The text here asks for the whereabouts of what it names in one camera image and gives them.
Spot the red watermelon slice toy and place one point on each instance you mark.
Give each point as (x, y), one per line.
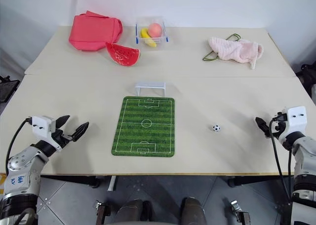
(122, 55)

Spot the black equipment stand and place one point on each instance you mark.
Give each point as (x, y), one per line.
(7, 87)

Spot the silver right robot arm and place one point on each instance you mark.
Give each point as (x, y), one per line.
(304, 165)

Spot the metal bracket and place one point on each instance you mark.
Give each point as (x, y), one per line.
(239, 210)
(101, 211)

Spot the white table support piece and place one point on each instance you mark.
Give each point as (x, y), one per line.
(112, 183)

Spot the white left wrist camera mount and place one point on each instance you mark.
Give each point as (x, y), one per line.
(40, 126)

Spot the small white goal frame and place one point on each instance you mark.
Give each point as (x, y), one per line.
(150, 84)

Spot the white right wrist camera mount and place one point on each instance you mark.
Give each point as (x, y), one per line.
(296, 118)

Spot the black table frame leg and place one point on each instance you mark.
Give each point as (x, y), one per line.
(256, 180)

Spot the pink toy peach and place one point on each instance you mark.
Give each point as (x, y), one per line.
(155, 29)

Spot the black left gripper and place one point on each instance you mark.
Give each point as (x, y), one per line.
(59, 139)

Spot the dark rounded shape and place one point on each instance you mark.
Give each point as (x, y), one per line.
(133, 212)
(193, 211)

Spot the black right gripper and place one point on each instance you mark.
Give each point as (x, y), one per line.
(279, 129)

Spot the yellow toy banana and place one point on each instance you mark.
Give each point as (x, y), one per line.
(148, 40)

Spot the pink fluffy towel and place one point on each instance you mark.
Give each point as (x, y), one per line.
(232, 49)

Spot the red folded cloth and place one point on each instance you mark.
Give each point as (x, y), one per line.
(91, 32)

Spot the tiny soccer ball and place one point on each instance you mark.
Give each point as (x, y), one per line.
(216, 128)

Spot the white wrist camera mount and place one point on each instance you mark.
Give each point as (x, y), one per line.
(296, 118)
(40, 126)

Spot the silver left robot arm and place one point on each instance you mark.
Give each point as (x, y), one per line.
(22, 160)

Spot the green soccer field mat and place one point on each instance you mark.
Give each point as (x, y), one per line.
(144, 136)

